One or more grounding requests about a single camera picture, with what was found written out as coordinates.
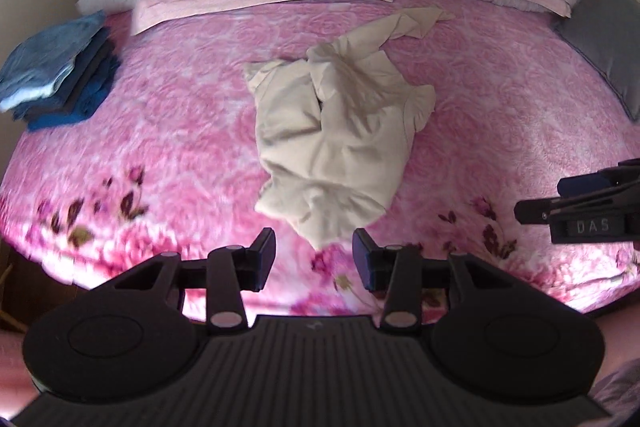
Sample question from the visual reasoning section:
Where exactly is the cream white garment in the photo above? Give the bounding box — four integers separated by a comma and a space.
244, 6, 451, 249

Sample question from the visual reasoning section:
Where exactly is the stack of folded blue clothes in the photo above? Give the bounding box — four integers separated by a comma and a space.
1, 11, 120, 132

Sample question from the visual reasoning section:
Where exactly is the blue grey square cushion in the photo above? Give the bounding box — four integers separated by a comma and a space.
553, 0, 640, 124

